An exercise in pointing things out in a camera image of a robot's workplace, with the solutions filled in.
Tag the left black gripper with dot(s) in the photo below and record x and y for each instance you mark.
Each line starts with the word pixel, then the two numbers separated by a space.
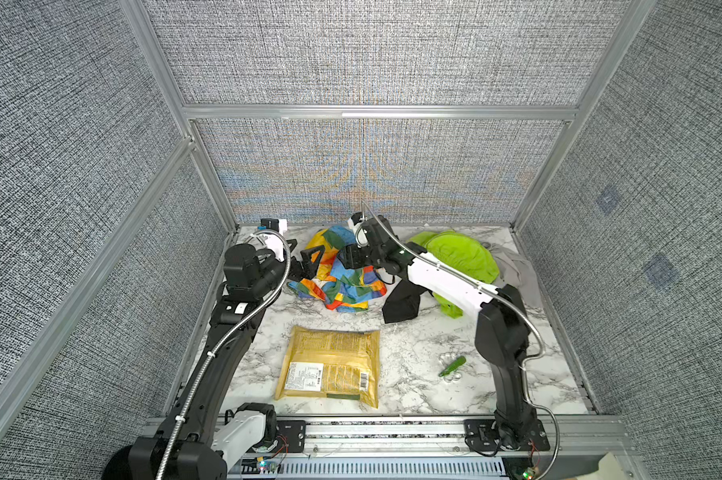
pixel 304 270

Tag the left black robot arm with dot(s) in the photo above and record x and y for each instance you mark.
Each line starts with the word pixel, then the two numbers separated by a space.
pixel 190 443

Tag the lime green cloth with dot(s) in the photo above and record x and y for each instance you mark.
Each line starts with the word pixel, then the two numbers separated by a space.
pixel 461 252

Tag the black cloth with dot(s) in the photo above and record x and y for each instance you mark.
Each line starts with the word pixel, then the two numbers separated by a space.
pixel 403 303

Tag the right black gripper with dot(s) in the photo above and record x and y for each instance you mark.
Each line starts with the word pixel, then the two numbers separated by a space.
pixel 350 254

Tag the green clear candy wrapper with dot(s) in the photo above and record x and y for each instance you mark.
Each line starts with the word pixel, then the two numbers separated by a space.
pixel 451 365

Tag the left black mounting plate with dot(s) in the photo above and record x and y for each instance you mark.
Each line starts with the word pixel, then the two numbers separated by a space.
pixel 290 435

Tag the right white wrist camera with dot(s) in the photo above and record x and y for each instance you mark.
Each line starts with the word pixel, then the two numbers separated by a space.
pixel 355 224

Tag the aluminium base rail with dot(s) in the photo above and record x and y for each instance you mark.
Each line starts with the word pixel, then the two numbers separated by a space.
pixel 582 447

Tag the black round object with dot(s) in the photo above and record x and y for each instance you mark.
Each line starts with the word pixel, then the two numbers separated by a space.
pixel 118 467

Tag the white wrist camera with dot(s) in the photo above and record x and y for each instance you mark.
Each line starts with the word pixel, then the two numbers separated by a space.
pixel 355 224
pixel 274 224

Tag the black mounting plate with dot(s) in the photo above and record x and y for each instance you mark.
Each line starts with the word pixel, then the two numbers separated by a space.
pixel 484 435
pixel 290 435

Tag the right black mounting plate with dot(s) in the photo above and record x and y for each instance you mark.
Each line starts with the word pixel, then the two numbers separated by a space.
pixel 484 435

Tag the white slotted cable duct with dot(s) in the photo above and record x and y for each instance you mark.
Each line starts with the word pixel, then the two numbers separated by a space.
pixel 376 468

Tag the multicolour zippered cloth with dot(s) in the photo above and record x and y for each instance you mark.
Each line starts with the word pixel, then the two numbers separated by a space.
pixel 339 288

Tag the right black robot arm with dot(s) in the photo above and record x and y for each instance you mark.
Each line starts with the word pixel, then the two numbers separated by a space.
pixel 503 329

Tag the gold foil snack package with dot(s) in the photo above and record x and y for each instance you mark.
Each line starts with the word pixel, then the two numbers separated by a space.
pixel 343 365

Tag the grey cloth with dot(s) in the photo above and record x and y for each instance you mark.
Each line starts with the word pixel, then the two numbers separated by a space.
pixel 517 271

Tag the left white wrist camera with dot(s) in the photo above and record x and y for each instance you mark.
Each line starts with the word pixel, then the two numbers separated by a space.
pixel 274 224

